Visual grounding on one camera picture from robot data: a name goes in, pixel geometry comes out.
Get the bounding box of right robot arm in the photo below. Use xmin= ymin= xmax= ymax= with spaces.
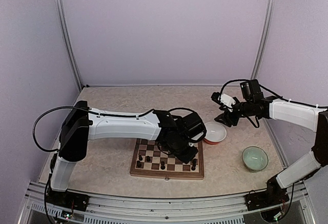
xmin=211 ymin=79 xmax=327 ymax=206

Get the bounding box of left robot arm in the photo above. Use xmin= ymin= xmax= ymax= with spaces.
xmin=50 ymin=101 xmax=207 ymax=206

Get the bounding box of wooden chess board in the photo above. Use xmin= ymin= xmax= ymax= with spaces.
xmin=130 ymin=139 xmax=204 ymax=180

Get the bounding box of white and orange bowl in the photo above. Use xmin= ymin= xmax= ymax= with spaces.
xmin=203 ymin=121 xmax=227 ymax=145

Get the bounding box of dark pawn front centre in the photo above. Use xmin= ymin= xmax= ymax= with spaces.
xmin=160 ymin=161 xmax=166 ymax=170

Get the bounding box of green glass bowl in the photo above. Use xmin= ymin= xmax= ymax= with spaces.
xmin=242 ymin=146 xmax=269 ymax=172

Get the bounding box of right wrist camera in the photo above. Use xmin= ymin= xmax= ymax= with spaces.
xmin=211 ymin=92 xmax=236 ymax=112

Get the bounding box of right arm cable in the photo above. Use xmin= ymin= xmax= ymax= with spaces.
xmin=219 ymin=79 xmax=328 ymax=129

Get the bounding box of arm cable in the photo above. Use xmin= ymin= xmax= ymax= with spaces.
xmin=219 ymin=79 xmax=328 ymax=129
xmin=32 ymin=106 xmax=90 ymax=153

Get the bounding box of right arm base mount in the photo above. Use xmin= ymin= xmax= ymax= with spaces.
xmin=244 ymin=188 xmax=290 ymax=211

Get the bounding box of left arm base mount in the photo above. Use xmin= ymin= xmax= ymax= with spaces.
xmin=46 ymin=190 xmax=90 ymax=212

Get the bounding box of right aluminium post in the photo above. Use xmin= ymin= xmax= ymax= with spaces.
xmin=251 ymin=0 xmax=275 ymax=79

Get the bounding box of aluminium post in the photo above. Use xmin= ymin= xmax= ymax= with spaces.
xmin=251 ymin=0 xmax=275 ymax=79
xmin=55 ymin=0 xmax=84 ymax=91

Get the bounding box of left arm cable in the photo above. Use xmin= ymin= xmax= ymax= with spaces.
xmin=32 ymin=106 xmax=90 ymax=153

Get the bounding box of aluminium front rail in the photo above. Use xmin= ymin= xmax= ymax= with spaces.
xmin=17 ymin=180 xmax=316 ymax=224

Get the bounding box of left aluminium post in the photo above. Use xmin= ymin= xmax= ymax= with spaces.
xmin=55 ymin=0 xmax=84 ymax=91

